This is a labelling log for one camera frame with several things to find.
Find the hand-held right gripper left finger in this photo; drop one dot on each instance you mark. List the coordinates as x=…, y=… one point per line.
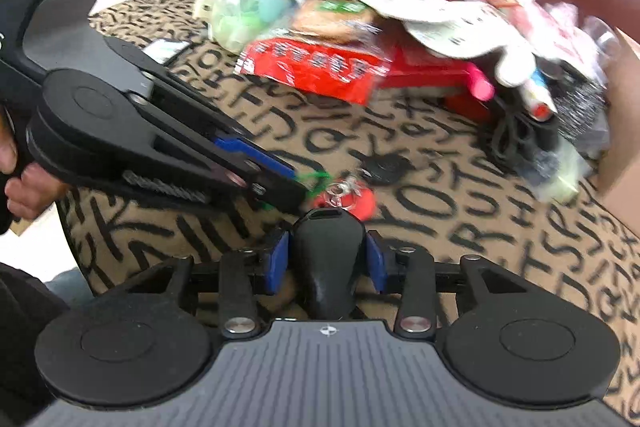
x=277, y=262

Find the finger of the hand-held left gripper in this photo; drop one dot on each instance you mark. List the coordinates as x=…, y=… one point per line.
x=250, y=154
x=280, y=198

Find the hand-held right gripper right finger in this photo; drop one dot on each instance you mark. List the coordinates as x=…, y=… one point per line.
x=377, y=262

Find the green plastic clip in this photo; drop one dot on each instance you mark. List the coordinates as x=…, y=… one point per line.
x=312, y=181

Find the black car key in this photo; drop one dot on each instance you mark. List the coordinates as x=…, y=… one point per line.
x=327, y=257

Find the pinkish cardboard box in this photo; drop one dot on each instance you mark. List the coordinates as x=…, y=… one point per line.
x=622, y=122

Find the person's left hand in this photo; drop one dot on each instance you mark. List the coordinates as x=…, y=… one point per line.
x=35, y=192

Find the black round fob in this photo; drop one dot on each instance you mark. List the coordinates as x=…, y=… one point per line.
x=385, y=169

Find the red snack packet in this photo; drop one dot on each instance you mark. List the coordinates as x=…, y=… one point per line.
x=310, y=67

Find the smartphone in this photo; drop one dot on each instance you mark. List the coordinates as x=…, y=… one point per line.
x=167, y=52

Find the clear ball with green toys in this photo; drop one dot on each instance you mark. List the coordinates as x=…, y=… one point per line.
x=250, y=12

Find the round cracker packet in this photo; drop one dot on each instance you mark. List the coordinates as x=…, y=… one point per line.
x=335, y=19

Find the black scissors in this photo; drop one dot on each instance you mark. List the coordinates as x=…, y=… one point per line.
x=520, y=142

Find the red flat box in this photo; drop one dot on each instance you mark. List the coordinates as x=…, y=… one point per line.
x=430, y=69

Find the pink cap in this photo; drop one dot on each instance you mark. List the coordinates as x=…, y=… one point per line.
x=481, y=84

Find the green soap box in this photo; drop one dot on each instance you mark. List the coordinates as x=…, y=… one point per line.
x=567, y=177

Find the red capped stamp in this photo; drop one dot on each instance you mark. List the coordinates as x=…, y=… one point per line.
x=537, y=97

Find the white bottle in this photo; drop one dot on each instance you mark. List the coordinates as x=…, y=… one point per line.
x=515, y=64

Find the silver scouring pad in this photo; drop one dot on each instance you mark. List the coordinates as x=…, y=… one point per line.
x=582, y=107

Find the red printed plastic bag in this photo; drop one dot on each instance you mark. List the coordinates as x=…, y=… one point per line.
x=555, y=24

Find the clear plastic cup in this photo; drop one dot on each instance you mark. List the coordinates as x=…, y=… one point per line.
x=600, y=34

